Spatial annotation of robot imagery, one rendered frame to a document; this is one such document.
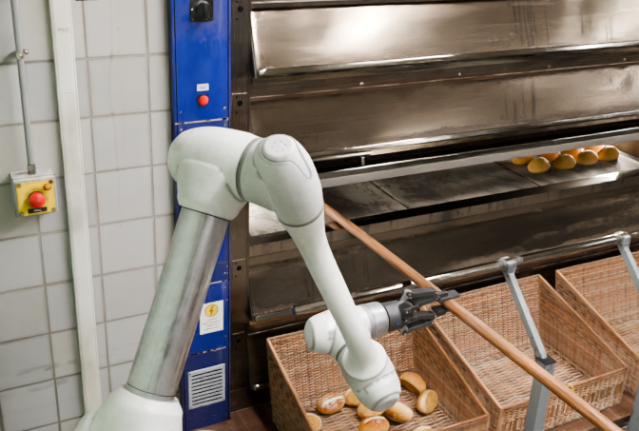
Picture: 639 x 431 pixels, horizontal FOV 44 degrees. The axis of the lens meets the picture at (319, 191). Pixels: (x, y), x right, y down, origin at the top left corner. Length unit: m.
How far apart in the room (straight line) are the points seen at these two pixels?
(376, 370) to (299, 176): 0.55
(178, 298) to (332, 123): 0.97
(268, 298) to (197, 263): 0.95
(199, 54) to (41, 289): 0.76
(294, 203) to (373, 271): 1.18
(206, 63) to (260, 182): 0.68
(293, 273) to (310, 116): 0.52
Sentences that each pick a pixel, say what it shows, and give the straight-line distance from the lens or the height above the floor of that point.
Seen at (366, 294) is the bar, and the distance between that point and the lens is 2.19.
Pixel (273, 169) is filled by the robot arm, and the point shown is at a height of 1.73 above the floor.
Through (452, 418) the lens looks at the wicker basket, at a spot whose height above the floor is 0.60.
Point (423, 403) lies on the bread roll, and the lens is 2.69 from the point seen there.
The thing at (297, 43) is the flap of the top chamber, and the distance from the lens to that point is 2.24.
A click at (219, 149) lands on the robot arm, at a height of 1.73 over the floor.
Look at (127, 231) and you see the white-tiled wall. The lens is 2.25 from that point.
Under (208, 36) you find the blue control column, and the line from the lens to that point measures 2.11.
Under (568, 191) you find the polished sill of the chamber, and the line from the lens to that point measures 3.08.
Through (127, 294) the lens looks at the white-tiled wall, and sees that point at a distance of 2.34.
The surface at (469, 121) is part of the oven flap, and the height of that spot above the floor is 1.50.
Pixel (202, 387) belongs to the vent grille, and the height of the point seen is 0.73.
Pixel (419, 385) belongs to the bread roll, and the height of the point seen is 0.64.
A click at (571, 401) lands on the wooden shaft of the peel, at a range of 1.86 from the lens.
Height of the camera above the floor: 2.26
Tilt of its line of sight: 23 degrees down
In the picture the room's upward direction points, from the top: 3 degrees clockwise
